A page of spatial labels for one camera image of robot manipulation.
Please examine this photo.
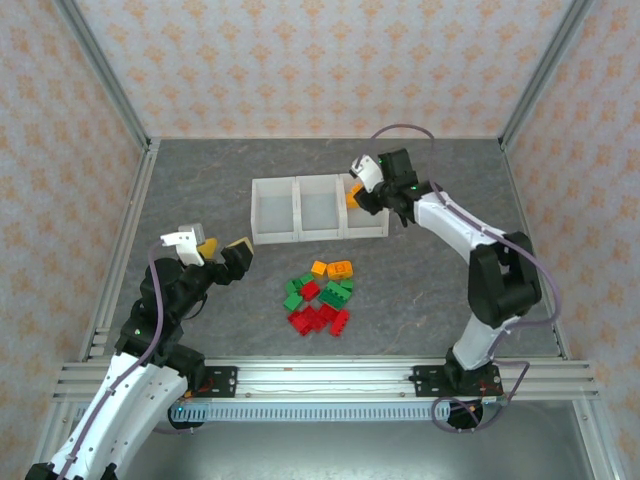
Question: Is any large green lego brick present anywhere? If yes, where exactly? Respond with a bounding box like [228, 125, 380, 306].
[318, 280, 351, 308]

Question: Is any long red lego brick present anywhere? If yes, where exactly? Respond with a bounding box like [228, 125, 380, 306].
[329, 308, 351, 339]

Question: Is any aluminium side rail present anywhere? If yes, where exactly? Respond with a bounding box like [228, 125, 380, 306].
[79, 138, 162, 362]
[499, 139, 572, 361]

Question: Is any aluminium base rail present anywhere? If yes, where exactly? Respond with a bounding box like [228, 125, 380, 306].
[52, 363, 601, 402]

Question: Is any aluminium frame leg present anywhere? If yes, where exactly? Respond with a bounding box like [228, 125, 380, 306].
[29, 399, 76, 466]
[572, 399, 619, 480]

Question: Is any grey slotted cable duct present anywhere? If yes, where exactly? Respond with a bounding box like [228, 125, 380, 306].
[167, 402, 451, 424]

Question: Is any aluminium frame post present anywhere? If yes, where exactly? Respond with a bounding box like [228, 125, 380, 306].
[498, 0, 597, 151]
[52, 0, 154, 151]

